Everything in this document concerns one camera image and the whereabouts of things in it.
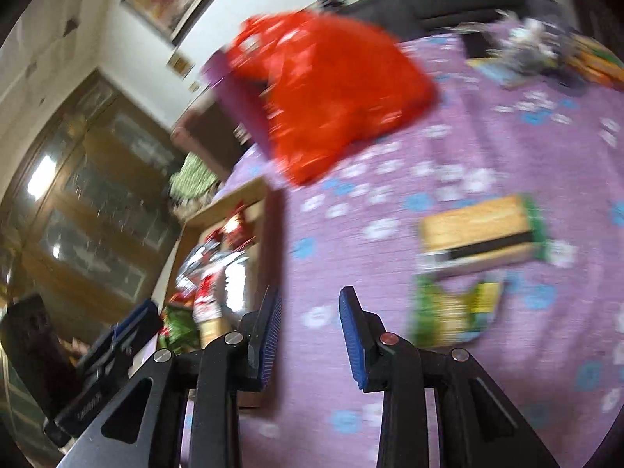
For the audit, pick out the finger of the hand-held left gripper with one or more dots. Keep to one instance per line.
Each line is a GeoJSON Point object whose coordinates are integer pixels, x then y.
{"type": "Point", "coordinates": [105, 358]}
{"type": "Point", "coordinates": [136, 319]}

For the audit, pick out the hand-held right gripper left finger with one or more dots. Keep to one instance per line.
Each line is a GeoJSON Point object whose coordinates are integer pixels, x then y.
{"type": "Point", "coordinates": [270, 346]}

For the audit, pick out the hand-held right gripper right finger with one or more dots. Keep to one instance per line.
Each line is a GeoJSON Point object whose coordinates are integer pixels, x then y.
{"type": "Point", "coordinates": [352, 346]}

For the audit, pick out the brown cardboard box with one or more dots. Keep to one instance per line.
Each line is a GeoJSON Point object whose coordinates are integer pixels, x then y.
{"type": "Point", "coordinates": [273, 234]}

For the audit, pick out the purple floral blanket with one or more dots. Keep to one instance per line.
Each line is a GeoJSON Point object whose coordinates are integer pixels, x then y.
{"type": "Point", "coordinates": [390, 399]}

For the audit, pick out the red white snack packet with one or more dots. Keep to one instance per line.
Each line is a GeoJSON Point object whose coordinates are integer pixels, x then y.
{"type": "Point", "coordinates": [208, 297]}

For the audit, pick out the silver snack packet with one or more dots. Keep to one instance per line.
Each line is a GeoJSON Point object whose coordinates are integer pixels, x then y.
{"type": "Point", "coordinates": [202, 265]}

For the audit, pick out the green yellow snack packet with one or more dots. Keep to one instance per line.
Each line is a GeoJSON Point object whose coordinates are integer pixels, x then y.
{"type": "Point", "coordinates": [453, 309]}

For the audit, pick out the red triangular snack packet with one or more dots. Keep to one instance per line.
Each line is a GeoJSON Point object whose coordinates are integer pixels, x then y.
{"type": "Point", "coordinates": [235, 224]}

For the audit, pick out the wooden wardrobe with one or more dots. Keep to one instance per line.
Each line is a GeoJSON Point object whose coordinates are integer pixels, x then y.
{"type": "Point", "coordinates": [87, 195]}

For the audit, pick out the green floral cloth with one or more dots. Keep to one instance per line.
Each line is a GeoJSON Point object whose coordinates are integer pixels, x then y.
{"type": "Point", "coordinates": [192, 180]}

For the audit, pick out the large cracker packet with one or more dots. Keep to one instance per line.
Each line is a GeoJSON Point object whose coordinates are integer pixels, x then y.
{"type": "Point", "coordinates": [477, 229]}

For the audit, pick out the mauve armchair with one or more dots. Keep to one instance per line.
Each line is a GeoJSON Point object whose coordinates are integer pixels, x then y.
{"type": "Point", "coordinates": [214, 136]}

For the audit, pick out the purple thermos bottle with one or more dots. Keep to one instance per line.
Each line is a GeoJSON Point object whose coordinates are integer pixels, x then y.
{"type": "Point", "coordinates": [239, 102]}

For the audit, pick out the orange plastic bag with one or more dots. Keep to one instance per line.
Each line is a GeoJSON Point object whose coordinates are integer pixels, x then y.
{"type": "Point", "coordinates": [331, 92]}

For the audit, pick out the paper booklet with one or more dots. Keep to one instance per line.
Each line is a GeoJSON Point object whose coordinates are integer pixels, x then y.
{"type": "Point", "coordinates": [497, 72]}

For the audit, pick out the clear plastic bag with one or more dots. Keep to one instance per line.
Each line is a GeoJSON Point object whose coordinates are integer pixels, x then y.
{"type": "Point", "coordinates": [529, 41]}

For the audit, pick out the orange biscuit packet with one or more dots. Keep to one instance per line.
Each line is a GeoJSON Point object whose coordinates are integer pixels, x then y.
{"type": "Point", "coordinates": [599, 66]}

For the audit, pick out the small framed wall picture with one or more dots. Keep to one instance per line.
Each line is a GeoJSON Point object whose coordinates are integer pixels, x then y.
{"type": "Point", "coordinates": [180, 64]}

